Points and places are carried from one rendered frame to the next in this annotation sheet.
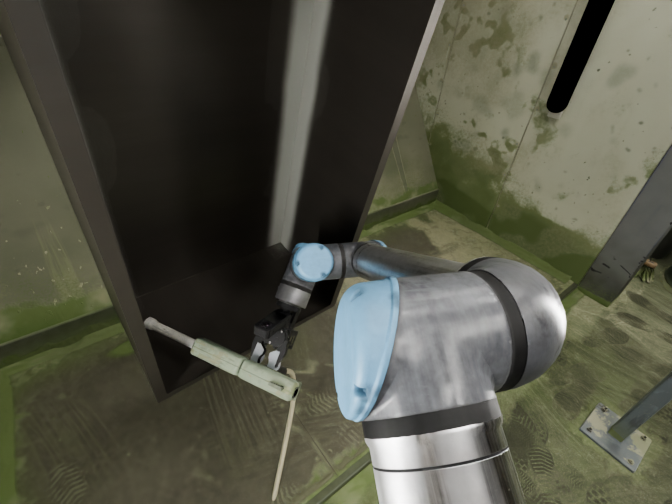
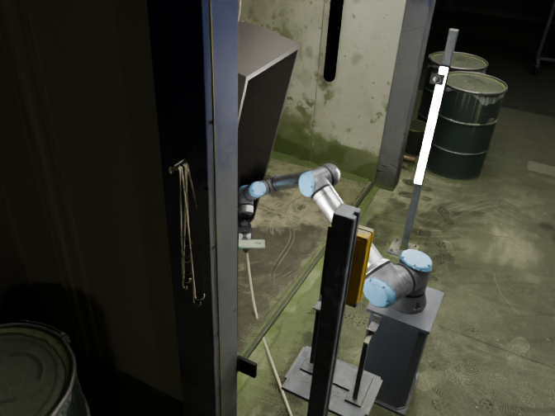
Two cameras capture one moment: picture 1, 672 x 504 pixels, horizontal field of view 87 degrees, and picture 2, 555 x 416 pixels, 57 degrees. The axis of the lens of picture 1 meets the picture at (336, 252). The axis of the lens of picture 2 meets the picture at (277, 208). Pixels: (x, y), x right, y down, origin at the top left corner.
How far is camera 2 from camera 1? 217 cm
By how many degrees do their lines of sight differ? 19
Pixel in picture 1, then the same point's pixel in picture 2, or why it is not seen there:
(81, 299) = not seen: hidden behind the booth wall
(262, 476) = (246, 313)
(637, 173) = (381, 110)
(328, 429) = (267, 287)
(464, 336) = (323, 175)
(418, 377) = (319, 182)
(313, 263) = (258, 189)
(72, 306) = not seen: hidden behind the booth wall
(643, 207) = (389, 128)
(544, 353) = (336, 176)
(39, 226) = not seen: hidden behind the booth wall
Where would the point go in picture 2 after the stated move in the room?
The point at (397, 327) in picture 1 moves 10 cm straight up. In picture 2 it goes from (313, 176) to (315, 157)
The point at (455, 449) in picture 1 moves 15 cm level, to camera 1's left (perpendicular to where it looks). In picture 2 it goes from (327, 189) to (298, 194)
